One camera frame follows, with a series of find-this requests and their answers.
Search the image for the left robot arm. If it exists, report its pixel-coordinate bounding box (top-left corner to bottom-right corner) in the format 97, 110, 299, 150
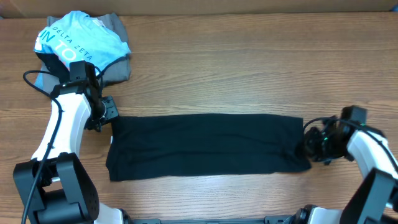
13, 81, 131, 223

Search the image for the black folded garment in pile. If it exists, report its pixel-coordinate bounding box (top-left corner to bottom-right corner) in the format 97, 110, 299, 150
36, 53, 70, 83

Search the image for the light blue printed t-shirt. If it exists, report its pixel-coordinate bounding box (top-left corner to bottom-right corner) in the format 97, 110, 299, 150
34, 11, 131, 71

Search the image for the black t-shirt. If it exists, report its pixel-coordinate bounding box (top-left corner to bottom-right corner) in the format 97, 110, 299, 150
106, 114, 311, 182

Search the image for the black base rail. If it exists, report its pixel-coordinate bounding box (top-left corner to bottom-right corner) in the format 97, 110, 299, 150
126, 215, 294, 224

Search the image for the grey folded garment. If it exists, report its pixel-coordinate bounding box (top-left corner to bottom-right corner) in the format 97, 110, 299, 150
52, 13, 131, 87

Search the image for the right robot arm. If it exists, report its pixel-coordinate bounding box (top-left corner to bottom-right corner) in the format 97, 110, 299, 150
288, 115, 397, 223

